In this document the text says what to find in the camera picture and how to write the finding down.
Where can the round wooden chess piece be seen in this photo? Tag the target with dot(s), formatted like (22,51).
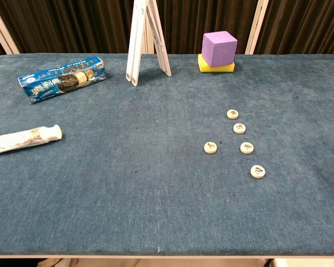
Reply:
(239,128)
(246,148)
(257,171)
(210,147)
(232,114)

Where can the blue tablecloth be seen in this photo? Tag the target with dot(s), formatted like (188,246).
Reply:
(128,172)

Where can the yellow sponge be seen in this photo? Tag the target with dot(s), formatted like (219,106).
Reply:
(211,69)

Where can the white folding stand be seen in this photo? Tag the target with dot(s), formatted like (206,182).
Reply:
(135,55)

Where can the purple foam cube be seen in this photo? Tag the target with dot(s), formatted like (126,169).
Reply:
(218,50)

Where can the blue cookie box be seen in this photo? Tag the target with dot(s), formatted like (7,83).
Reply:
(58,80)

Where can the white toothpaste tube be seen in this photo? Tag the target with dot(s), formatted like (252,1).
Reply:
(16,140)

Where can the white frame post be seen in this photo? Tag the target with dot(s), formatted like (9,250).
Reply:
(149,44)
(2,30)
(256,27)

